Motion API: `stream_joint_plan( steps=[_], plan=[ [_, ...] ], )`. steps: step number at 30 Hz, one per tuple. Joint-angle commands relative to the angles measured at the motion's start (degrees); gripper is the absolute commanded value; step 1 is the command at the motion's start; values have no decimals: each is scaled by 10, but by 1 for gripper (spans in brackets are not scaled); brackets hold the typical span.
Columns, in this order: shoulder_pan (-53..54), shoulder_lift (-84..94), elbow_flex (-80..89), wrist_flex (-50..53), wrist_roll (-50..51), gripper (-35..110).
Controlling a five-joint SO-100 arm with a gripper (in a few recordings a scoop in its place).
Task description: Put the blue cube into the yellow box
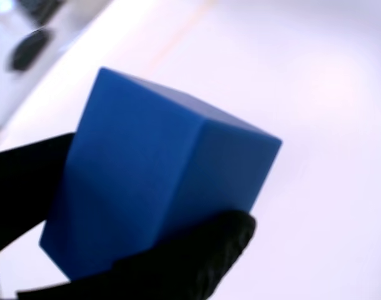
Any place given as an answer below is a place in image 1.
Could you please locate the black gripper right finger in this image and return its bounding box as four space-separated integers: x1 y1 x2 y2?
17 209 258 300

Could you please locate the blue cube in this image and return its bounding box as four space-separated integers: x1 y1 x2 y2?
38 66 284 282

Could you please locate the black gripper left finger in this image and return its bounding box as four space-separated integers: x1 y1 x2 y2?
0 132 76 265

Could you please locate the black computer mouse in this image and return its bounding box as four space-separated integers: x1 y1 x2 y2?
8 27 51 72

